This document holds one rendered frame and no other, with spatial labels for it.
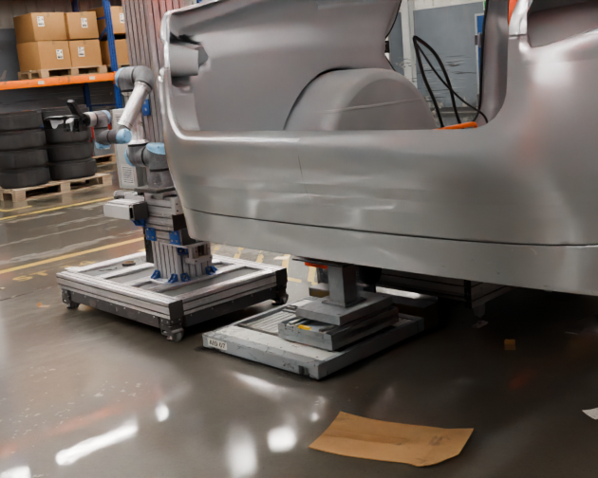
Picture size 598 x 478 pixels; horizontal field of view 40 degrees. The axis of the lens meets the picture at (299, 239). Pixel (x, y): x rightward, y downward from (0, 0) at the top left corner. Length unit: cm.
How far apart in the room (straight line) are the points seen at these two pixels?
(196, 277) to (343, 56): 172
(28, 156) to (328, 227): 874
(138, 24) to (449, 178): 292
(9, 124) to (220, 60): 786
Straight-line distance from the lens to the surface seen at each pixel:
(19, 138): 1106
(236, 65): 343
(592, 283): 224
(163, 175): 451
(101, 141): 441
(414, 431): 326
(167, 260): 491
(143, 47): 479
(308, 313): 407
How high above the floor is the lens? 141
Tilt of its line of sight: 12 degrees down
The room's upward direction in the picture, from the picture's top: 5 degrees counter-clockwise
